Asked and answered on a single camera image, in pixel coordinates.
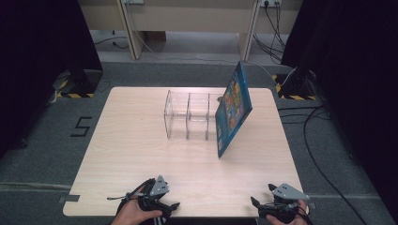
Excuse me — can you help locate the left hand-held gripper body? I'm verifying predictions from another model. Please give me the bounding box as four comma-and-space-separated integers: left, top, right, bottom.
137, 175, 172, 212

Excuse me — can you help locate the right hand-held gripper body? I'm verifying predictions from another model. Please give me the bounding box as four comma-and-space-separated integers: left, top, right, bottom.
258, 183, 311, 223

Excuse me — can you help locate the clear acrylic book rack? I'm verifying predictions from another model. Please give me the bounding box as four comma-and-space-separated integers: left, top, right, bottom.
163, 89, 233, 141

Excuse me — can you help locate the blue picture book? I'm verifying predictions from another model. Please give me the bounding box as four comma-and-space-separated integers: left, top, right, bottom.
215, 60, 253, 158

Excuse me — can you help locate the person's right hand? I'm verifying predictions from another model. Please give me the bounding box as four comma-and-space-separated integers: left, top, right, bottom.
266, 200, 309, 225

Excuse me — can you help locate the person's left hand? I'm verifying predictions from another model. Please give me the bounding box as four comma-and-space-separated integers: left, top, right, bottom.
111, 197, 163, 225

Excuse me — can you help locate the grey tape strip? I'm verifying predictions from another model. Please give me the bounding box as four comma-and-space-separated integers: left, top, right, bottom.
58, 194, 81, 203

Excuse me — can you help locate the yellow black hazard tape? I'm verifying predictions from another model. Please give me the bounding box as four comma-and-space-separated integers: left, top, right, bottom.
271, 74, 317, 101
55, 79, 96, 99

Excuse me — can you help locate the black stand base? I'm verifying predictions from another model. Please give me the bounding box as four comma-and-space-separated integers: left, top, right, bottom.
288, 67, 314, 98
69, 67, 104, 95

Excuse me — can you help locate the black curtain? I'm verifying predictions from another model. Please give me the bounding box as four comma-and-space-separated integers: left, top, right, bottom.
281, 0, 398, 219
0, 0, 104, 158

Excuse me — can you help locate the beige desk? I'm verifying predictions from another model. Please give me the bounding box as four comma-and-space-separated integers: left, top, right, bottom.
78, 0, 304, 62

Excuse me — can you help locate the thin grey gripper cable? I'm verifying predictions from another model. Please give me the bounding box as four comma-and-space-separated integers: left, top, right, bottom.
107, 194, 139, 202

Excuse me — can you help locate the long black floor cable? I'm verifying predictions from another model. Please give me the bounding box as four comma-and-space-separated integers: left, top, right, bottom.
277, 105, 368, 225

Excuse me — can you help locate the short black floor cable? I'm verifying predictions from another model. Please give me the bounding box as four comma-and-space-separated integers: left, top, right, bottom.
93, 30, 130, 51

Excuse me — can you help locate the bundle of black cables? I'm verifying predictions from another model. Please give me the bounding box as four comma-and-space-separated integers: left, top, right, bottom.
253, 3, 288, 64

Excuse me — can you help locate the white wall power outlet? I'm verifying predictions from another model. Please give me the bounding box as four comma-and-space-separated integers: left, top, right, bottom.
259, 0, 283, 8

